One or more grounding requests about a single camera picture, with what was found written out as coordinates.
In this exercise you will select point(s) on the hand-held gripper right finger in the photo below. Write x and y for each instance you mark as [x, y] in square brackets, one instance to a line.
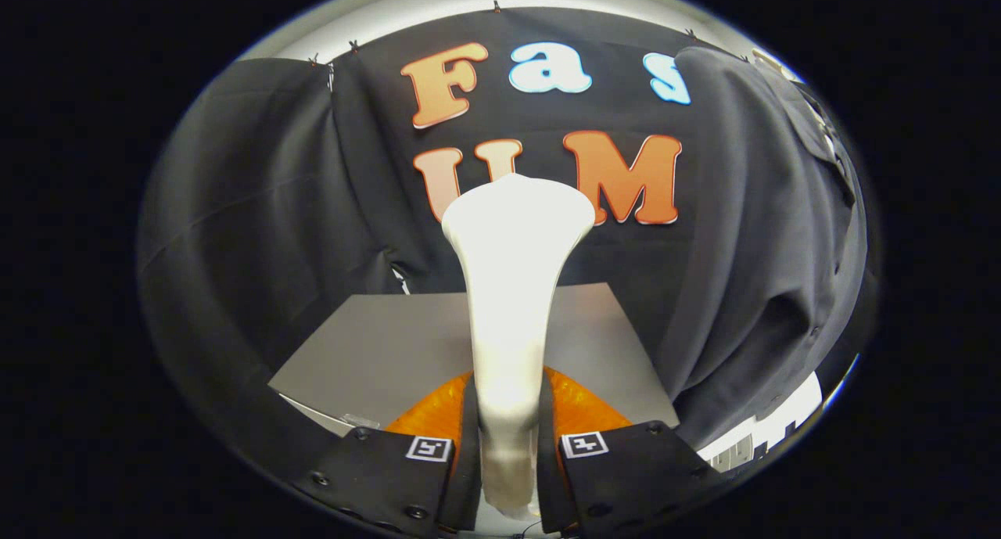
[649, 468]

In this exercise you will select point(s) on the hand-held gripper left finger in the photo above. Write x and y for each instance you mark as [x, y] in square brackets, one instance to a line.
[367, 476]

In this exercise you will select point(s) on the white garment steamer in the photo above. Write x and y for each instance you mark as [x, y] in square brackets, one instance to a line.
[512, 289]

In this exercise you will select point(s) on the grey button shirt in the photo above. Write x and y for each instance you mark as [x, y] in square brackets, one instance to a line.
[766, 234]

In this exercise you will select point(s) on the grey drawer cabinet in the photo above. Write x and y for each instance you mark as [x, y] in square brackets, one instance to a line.
[391, 343]

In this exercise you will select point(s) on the black backdrop cloth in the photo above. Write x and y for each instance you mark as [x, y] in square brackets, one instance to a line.
[274, 210]

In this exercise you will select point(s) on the row of black cloth clips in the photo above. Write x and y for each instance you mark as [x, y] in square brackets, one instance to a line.
[496, 7]

